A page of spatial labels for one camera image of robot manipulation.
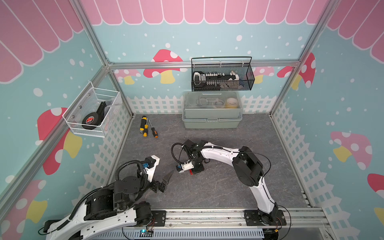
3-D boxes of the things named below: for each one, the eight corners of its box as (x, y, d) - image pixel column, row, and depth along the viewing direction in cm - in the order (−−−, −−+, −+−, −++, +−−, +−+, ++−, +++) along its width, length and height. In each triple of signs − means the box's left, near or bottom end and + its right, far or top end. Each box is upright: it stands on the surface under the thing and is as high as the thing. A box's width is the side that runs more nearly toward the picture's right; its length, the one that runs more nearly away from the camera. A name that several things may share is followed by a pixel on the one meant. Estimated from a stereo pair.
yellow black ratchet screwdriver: (140, 137, 109) (138, 135, 107) (142, 118, 121) (141, 115, 119) (147, 136, 109) (146, 134, 107) (149, 117, 121) (148, 115, 120)
